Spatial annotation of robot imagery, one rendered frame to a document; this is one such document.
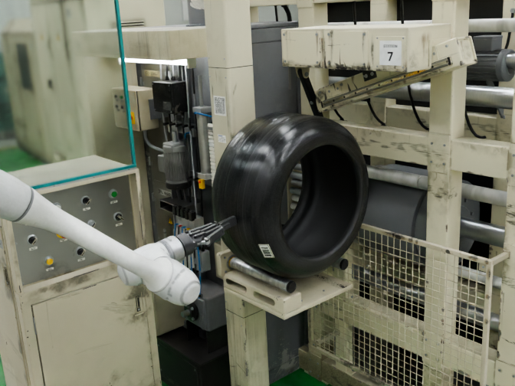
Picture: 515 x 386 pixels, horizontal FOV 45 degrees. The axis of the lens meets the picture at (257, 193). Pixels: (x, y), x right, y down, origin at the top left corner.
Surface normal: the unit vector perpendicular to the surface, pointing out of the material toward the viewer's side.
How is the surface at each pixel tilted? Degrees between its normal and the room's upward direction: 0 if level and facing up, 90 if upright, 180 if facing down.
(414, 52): 90
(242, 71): 90
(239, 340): 90
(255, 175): 62
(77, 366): 90
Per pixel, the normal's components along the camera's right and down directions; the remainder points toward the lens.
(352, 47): -0.76, 0.22
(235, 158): -0.64, -0.40
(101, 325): 0.65, 0.18
